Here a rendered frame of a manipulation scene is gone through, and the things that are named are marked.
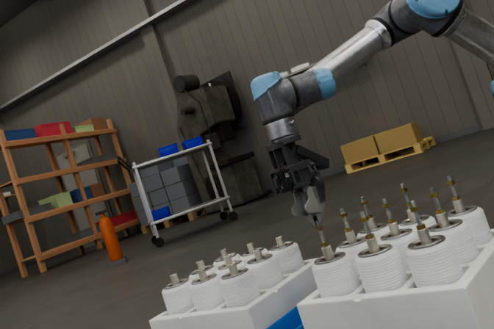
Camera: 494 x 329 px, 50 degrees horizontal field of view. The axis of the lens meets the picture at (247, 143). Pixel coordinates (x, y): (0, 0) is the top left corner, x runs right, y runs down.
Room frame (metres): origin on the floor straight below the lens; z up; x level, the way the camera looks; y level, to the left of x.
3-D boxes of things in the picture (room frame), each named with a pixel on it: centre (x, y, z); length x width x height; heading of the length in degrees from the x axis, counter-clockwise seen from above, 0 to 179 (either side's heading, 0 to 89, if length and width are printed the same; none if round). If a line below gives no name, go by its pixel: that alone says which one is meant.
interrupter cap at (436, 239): (1.07, -0.28, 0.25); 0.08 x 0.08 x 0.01
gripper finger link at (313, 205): (1.19, -0.10, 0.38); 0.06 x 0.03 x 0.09; 134
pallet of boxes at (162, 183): (9.34, 1.53, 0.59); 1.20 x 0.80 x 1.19; 59
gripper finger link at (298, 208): (1.22, -0.07, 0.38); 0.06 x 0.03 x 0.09; 134
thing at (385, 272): (1.14, -0.19, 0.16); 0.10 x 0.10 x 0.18
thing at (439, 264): (1.07, -0.28, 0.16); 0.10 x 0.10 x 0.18
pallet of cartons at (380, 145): (7.38, -1.86, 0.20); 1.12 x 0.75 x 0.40; 58
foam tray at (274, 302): (1.58, 0.16, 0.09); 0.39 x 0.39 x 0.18; 53
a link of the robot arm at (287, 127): (1.21, -0.09, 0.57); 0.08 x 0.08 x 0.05
